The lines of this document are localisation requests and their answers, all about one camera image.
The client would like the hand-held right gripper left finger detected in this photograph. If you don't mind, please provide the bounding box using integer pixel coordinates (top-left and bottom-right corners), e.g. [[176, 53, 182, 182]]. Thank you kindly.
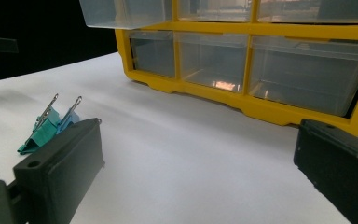
[[12, 117, 106, 224]]

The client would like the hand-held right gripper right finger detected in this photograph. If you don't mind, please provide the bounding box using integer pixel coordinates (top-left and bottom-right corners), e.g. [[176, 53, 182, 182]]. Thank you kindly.
[[293, 119, 358, 224]]

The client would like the green binder clip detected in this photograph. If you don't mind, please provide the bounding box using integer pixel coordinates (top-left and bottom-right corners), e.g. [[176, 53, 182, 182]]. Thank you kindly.
[[17, 92, 61, 156]]

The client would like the blue binder clip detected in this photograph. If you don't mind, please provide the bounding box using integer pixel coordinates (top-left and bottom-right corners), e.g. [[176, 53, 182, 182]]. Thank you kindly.
[[55, 95, 84, 135]]

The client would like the clear plastic drawer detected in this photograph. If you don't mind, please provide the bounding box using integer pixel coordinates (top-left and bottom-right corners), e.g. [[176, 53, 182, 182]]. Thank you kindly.
[[173, 31, 250, 94], [127, 30, 177, 79], [78, 0, 173, 31], [177, 0, 253, 23], [247, 35, 358, 118], [257, 0, 358, 24]]

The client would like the dark object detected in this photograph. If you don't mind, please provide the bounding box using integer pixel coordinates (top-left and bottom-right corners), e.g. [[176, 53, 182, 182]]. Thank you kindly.
[[0, 35, 20, 61]]

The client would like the yellow drawer organizer frame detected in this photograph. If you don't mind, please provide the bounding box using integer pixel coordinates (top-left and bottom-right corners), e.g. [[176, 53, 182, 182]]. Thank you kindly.
[[115, 0, 358, 137]]

